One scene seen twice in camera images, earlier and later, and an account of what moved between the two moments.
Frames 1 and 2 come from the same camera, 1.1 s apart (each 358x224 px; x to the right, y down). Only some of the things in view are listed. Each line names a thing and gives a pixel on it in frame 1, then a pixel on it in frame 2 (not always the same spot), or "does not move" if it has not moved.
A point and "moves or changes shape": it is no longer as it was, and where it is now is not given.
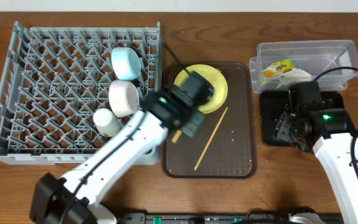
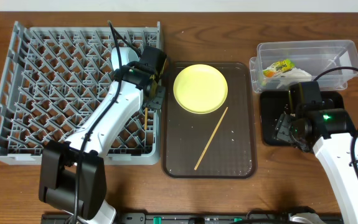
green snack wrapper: [277, 68] does not move
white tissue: [294, 76] does not move
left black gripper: [193, 125] to [155, 99]
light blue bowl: [126, 63] does not move
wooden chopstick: [175, 137] moves or changes shape
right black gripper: [283, 127] does not move
